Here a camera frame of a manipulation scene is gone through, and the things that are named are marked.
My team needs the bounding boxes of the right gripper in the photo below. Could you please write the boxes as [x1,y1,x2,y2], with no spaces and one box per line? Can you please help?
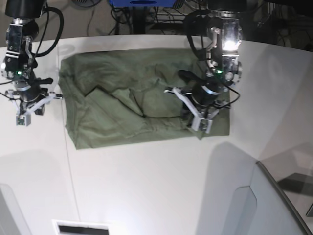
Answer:
[5,78,63,126]

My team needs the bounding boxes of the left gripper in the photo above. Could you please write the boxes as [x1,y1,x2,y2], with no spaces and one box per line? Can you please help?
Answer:
[164,82,231,134]

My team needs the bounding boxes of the green t-shirt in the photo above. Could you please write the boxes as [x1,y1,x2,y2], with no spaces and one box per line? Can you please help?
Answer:
[58,47,231,150]

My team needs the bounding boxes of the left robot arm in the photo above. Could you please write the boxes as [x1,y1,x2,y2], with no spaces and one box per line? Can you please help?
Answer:
[165,0,258,134]

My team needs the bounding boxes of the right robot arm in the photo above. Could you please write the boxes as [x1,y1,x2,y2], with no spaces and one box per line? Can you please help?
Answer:
[0,0,64,126]

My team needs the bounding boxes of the black power strip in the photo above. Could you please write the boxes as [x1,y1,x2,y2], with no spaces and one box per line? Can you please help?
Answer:
[154,13,185,24]

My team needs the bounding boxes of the white label plate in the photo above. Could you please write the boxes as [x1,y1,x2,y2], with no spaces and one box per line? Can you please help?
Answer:
[52,220,112,235]

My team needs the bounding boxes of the black table leg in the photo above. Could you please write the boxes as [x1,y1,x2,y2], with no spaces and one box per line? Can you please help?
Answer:
[132,7,148,35]

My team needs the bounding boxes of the blue box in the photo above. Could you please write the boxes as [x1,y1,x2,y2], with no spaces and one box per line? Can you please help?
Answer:
[109,0,176,7]

